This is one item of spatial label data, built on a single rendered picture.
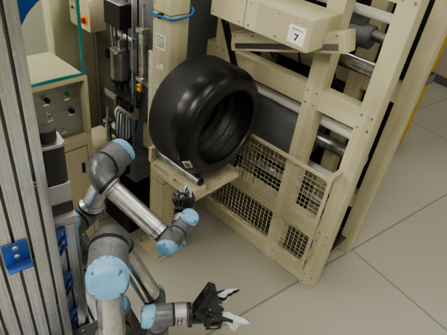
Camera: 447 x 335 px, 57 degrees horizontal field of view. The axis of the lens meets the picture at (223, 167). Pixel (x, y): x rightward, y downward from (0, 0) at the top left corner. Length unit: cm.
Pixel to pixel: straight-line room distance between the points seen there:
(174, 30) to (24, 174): 117
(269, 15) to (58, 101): 119
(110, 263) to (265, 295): 183
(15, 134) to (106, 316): 60
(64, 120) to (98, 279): 143
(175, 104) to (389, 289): 207
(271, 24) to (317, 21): 23
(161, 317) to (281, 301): 156
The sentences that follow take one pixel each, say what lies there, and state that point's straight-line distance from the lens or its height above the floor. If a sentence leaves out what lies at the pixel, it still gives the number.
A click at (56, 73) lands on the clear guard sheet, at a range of 234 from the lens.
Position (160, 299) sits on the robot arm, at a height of 98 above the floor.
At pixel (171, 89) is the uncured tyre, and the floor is 139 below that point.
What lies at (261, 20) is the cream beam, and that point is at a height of 170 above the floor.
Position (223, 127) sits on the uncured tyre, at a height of 102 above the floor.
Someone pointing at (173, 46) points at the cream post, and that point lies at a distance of 220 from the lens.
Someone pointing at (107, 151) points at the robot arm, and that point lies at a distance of 167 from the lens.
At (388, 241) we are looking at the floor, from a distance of 363.
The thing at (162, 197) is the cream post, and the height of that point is 51.
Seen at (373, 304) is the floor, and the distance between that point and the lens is 313.
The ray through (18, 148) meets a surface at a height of 160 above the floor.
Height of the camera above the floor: 227
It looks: 36 degrees down
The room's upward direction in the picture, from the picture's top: 8 degrees clockwise
